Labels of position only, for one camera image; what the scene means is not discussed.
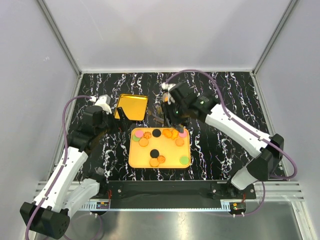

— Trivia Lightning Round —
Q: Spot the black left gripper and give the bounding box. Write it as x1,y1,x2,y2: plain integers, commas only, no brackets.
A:
96,106,132,137

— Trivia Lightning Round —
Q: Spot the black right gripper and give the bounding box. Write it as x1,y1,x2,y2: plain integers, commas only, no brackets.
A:
160,99,189,128

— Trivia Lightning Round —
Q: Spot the orange fish cookie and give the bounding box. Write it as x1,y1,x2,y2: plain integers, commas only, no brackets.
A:
162,129,173,139

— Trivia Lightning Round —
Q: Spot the black sandwich cookie top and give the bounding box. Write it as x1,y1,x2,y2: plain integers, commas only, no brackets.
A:
152,129,162,138

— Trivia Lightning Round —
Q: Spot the black sandwich cookie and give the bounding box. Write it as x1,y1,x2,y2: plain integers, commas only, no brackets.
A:
152,129,162,138
150,149,160,159

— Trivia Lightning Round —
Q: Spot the orange round scalloped cookie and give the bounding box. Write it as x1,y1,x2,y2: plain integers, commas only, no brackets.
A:
175,138,185,147

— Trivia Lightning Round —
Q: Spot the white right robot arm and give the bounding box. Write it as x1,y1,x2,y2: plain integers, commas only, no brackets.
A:
128,82,284,199

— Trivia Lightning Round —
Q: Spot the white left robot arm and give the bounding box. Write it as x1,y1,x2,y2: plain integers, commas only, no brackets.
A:
19,105,132,240

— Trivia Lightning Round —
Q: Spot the green christmas cookie tin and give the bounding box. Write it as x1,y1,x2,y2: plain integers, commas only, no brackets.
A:
161,91,175,121

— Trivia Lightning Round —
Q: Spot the gold tin lid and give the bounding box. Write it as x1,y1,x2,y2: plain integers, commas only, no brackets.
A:
114,93,148,121

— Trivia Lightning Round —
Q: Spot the pink sandwich cookie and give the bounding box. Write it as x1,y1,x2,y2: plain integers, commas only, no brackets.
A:
179,131,188,138
135,130,144,138

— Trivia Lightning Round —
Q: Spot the green sandwich cookie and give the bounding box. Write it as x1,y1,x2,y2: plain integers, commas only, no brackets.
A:
179,156,190,165
132,135,141,142

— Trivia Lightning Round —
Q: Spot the orange swirl butter cookie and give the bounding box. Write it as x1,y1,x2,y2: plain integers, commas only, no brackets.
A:
143,131,153,139

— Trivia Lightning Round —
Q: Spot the large round dotted biscuit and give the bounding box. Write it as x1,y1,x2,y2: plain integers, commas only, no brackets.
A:
139,137,149,147

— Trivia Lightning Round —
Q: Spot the orange chick cookie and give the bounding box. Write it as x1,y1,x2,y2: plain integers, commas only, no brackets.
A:
171,129,179,140

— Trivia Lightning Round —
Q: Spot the pink sandwich cookie right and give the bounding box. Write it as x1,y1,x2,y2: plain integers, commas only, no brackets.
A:
179,131,188,138

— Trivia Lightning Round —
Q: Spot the yellow plastic tray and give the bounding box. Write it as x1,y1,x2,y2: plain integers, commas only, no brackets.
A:
128,127,191,169

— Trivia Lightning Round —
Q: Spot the round dotted biscuit lower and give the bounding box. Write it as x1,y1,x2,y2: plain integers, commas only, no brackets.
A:
149,158,160,168

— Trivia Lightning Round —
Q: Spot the orange swirl cookie lower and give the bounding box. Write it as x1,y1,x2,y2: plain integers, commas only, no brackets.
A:
157,155,166,164

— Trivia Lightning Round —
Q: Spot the green sandwich cookie right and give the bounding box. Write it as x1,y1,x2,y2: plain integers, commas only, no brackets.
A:
179,156,190,165

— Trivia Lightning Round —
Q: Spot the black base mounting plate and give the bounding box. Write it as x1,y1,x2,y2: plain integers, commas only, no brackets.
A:
94,179,256,210

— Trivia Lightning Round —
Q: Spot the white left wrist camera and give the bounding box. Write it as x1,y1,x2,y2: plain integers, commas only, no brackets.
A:
94,94,112,115

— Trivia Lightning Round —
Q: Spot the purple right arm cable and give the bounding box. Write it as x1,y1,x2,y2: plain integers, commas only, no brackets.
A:
162,69,299,216

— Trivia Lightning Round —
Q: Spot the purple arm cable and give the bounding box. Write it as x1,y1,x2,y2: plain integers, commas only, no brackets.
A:
162,69,299,216
23,95,104,240

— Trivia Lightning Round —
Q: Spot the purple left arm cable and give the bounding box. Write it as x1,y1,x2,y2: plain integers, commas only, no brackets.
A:
23,95,104,240

